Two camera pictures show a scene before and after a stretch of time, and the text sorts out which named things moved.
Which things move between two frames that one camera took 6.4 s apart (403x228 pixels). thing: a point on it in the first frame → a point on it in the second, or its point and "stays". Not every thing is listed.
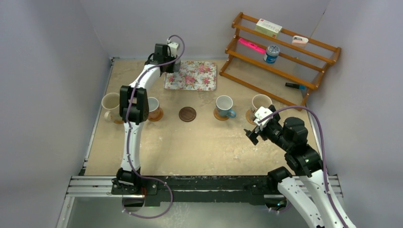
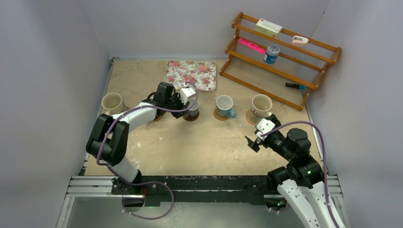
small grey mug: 177,66 → 194,111
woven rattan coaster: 247,116 stays
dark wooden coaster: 187,114 stays
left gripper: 171,70 → 182,106
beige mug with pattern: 110,103 stays
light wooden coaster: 159,118 stays
